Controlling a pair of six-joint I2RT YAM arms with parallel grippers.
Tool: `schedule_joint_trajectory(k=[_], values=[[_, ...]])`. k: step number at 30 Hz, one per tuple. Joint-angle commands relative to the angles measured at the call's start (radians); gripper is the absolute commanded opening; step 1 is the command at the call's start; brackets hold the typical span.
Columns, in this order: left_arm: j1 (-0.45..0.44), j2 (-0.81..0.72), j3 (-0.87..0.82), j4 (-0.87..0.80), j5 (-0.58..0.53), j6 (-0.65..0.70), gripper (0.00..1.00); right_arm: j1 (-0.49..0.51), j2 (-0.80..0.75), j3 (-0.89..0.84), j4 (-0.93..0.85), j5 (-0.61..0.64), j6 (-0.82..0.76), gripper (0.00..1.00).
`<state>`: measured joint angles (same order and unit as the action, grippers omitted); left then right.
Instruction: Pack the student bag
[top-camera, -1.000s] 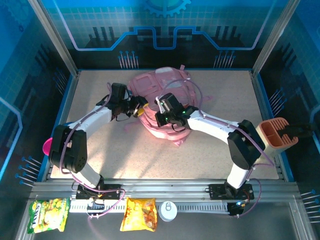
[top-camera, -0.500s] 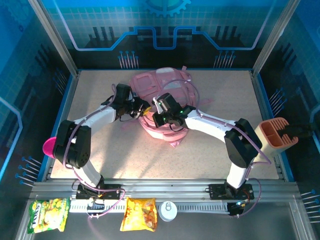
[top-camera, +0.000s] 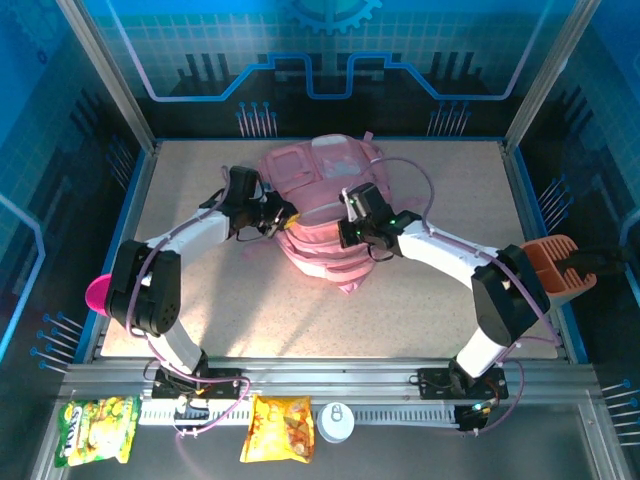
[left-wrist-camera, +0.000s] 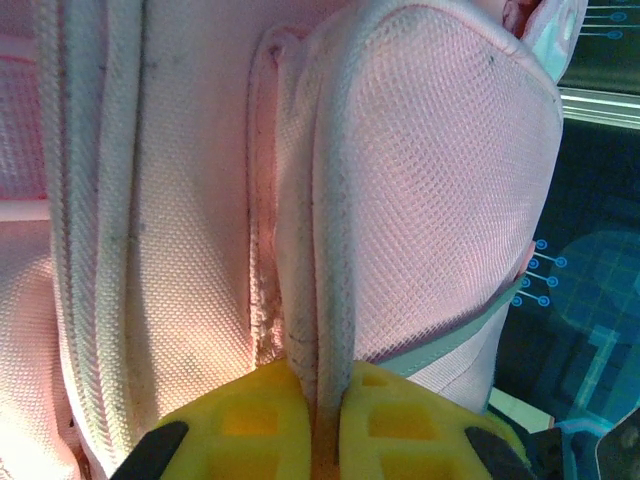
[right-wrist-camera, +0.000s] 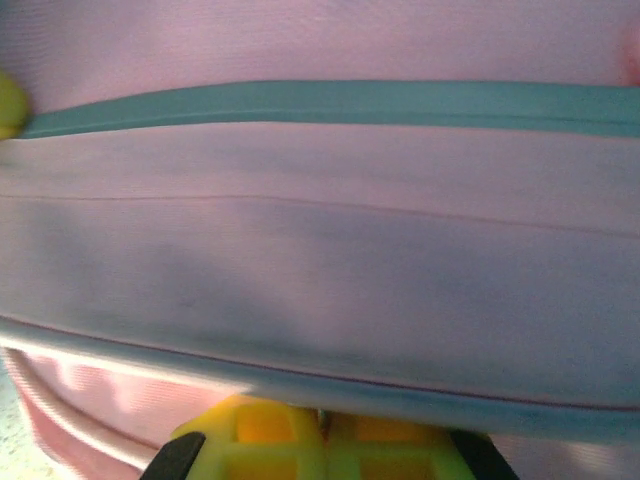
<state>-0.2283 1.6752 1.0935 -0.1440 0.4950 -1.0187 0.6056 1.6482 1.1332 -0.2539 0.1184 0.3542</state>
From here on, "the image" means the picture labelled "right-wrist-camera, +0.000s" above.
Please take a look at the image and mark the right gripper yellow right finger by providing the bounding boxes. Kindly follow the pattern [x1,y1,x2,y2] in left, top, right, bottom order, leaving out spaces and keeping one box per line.
[322,412,521,480]

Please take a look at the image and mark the pink student backpack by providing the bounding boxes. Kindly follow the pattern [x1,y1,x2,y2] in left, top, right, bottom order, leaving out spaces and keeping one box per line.
[0,0,640,480]

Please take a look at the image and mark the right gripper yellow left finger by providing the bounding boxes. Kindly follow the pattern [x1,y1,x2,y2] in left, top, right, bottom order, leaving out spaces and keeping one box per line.
[142,394,329,480]

